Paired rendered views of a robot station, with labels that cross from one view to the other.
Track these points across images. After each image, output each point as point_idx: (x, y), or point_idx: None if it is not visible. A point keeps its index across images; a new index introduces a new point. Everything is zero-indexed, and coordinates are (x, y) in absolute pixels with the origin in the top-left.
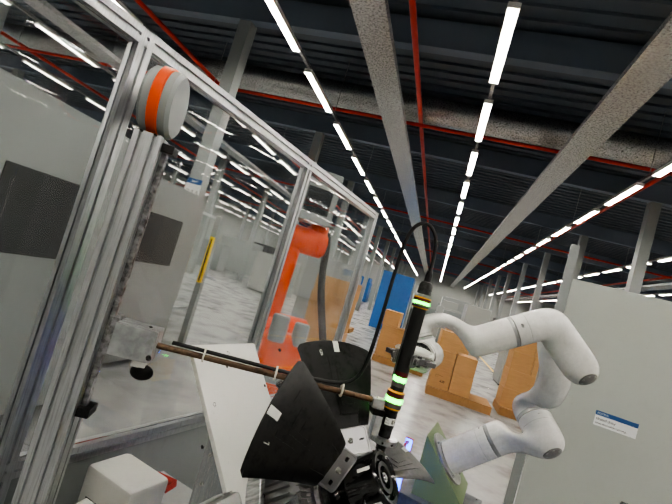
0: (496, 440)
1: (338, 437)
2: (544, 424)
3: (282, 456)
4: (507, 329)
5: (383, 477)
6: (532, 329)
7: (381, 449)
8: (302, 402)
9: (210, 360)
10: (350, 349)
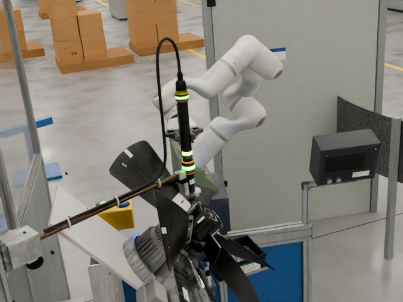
0: (223, 132)
1: (185, 214)
2: (250, 106)
3: (174, 247)
4: (225, 71)
5: (210, 215)
6: (241, 63)
7: (193, 199)
8: (168, 213)
9: (75, 223)
10: (137, 148)
